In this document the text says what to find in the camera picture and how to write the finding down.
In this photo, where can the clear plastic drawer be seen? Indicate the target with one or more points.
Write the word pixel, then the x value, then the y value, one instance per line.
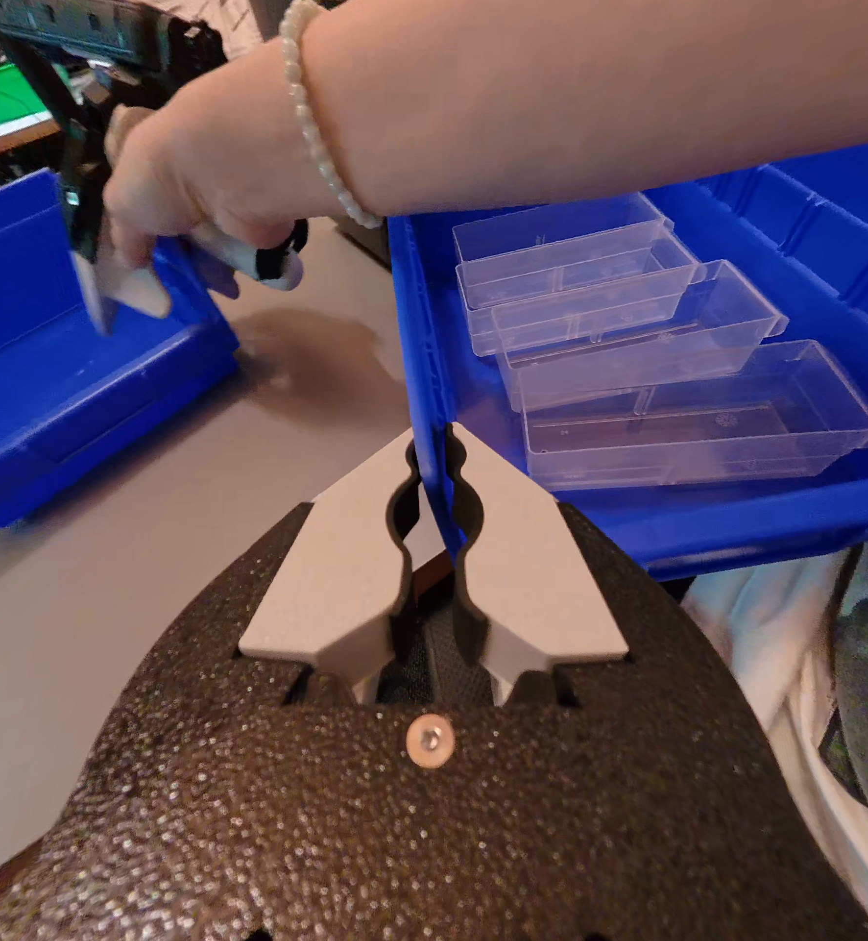
pixel 537 283
pixel 625 360
pixel 698 441
pixel 551 235

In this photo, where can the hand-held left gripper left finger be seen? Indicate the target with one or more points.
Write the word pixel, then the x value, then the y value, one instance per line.
pixel 331 581

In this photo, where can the large blue storage bin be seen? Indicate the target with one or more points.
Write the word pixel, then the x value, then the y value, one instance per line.
pixel 698 522

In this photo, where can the small blue storage bin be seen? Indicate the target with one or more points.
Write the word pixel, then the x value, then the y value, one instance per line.
pixel 37 382

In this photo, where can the person's white printed shirt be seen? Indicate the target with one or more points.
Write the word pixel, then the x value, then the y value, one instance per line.
pixel 772 661

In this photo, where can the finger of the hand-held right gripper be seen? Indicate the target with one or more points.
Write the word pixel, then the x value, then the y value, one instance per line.
pixel 140 294
pixel 92 294

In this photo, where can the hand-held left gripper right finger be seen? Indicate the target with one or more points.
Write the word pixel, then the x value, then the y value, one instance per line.
pixel 537 588

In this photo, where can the person's right forearm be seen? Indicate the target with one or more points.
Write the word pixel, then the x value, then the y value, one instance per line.
pixel 588 95

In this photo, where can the green box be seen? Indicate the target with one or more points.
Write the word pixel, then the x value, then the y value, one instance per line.
pixel 0 95

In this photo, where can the person's right hand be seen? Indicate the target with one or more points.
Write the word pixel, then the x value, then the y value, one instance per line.
pixel 206 169

